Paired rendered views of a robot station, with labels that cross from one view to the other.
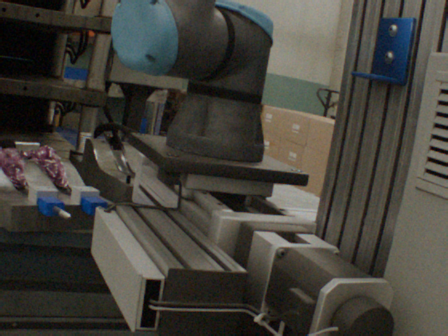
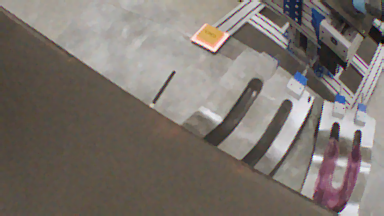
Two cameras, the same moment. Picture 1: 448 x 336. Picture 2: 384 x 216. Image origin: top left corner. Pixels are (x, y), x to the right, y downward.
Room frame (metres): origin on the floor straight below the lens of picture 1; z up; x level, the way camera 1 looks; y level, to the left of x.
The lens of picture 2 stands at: (1.93, 0.75, 2.22)
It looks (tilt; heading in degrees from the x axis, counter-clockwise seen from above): 61 degrees down; 248
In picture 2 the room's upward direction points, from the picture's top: 4 degrees counter-clockwise
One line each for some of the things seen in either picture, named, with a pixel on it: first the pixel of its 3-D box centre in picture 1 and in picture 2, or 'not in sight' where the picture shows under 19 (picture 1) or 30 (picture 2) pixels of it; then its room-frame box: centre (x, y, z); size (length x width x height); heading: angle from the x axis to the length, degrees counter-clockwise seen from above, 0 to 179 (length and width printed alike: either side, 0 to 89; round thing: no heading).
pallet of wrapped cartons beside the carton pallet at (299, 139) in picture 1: (313, 166); not in sight; (5.90, -0.84, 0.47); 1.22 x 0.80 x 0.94; 30
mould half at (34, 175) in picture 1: (15, 174); (338, 179); (1.36, 0.48, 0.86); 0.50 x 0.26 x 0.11; 47
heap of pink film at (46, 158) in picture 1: (21, 158); (339, 172); (1.36, 0.47, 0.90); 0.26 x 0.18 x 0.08; 47
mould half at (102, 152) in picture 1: (140, 174); (235, 149); (1.61, 0.21, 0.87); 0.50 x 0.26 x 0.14; 29
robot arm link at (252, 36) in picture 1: (230, 46); not in sight; (0.97, 0.02, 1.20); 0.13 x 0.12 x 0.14; 138
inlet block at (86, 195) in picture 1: (96, 207); (340, 99); (1.22, 0.24, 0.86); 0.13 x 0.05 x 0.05; 47
